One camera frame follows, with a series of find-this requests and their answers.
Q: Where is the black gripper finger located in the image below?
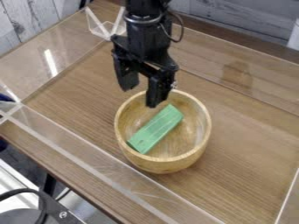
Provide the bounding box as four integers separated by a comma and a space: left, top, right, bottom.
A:
112, 53, 139, 91
145, 73, 173, 108

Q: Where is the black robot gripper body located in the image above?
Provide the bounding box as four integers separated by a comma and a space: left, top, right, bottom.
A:
111, 14, 179, 79

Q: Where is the green rectangular block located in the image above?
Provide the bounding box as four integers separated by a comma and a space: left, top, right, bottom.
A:
127, 104, 183, 155

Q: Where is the light wooden bowl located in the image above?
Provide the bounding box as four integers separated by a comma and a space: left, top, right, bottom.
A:
113, 90, 212, 174

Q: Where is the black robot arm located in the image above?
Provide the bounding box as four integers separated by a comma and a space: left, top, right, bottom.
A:
111, 0, 179, 108

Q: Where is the blue object at left edge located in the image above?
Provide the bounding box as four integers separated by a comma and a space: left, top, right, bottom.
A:
0, 92, 15, 152

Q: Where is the clear acrylic tray enclosure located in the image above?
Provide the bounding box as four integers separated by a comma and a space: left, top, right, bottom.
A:
0, 13, 299, 224

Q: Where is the black cable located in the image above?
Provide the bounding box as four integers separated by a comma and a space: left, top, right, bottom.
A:
0, 188, 48, 224

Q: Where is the black metal table bracket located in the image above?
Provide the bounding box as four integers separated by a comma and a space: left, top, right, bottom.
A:
39, 174, 87, 224

